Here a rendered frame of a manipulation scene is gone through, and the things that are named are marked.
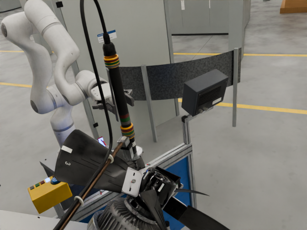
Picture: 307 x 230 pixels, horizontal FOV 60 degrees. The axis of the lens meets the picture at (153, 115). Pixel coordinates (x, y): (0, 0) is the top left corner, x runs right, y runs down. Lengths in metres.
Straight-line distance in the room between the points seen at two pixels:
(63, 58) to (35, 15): 0.20
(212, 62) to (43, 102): 1.88
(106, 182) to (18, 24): 0.77
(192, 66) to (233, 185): 1.21
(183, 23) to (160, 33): 4.12
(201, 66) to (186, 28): 4.46
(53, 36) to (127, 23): 1.82
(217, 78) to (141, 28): 1.54
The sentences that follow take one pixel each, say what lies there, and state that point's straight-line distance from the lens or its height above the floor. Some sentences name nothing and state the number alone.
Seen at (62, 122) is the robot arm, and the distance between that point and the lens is 1.50.
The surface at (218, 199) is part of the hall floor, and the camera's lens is 2.51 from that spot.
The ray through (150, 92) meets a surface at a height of 0.65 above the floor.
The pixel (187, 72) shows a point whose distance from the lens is 2.78.
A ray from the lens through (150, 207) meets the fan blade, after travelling 0.64.
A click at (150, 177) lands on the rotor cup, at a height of 1.26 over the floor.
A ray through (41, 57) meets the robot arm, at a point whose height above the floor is 1.56.
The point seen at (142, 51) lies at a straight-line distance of 3.01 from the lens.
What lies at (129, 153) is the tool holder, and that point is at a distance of 0.91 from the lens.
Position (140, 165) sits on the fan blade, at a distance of 1.09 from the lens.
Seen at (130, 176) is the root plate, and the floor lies 1.26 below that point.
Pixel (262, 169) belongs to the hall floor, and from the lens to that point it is 2.81.
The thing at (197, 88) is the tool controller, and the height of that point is 1.23.
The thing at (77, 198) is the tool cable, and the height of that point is 1.41.
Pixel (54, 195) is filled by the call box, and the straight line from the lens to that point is 1.32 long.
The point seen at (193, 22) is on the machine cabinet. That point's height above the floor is 0.33.
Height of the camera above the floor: 1.90
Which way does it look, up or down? 31 degrees down
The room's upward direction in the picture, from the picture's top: 9 degrees counter-clockwise
